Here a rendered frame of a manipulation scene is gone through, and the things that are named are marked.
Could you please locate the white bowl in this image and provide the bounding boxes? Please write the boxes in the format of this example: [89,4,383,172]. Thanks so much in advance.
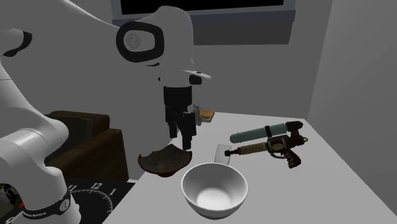
[181,162,249,221]

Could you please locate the small grey metal object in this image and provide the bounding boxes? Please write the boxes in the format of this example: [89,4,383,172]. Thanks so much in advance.
[193,104,203,127]

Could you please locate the brown flat rectangular object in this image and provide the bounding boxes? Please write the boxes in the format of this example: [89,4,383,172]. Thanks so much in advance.
[199,109,216,123]

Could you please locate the dark brown wavy dish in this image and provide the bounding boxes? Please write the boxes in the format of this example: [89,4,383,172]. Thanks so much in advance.
[137,143,193,179]

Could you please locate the brown and teal toy raygun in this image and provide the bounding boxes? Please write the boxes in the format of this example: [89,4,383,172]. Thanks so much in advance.
[223,120,309,169]

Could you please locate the grey flat rectangular object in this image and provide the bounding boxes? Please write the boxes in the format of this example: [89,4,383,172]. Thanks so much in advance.
[214,143,232,165]

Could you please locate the dark brown armchair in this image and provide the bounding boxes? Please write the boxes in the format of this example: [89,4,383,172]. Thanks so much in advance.
[44,110,130,183]

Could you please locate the black clock-patterned robot stand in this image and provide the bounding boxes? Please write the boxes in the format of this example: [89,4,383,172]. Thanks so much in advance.
[0,178,136,224]

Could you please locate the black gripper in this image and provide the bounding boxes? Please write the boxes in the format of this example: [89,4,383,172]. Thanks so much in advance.
[163,85,198,151]

